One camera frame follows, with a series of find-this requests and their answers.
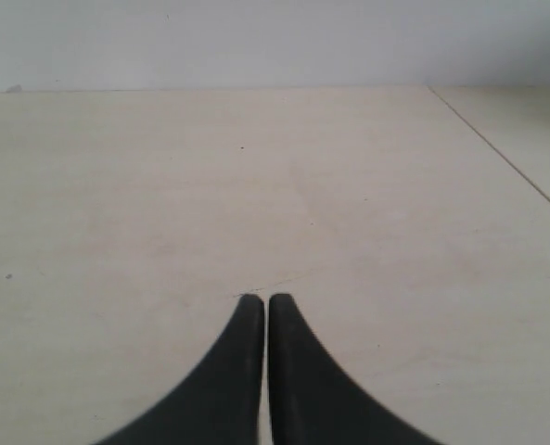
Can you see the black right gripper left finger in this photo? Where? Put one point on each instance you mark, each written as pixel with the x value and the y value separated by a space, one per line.
pixel 219 400

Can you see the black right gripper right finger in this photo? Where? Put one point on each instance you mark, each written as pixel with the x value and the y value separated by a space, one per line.
pixel 312 400

